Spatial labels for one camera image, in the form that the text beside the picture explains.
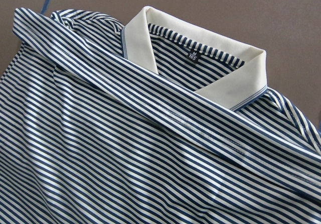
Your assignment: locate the navy white striped polo shirt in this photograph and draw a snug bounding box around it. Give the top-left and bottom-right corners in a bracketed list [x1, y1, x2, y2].
[1, 7, 320, 223]

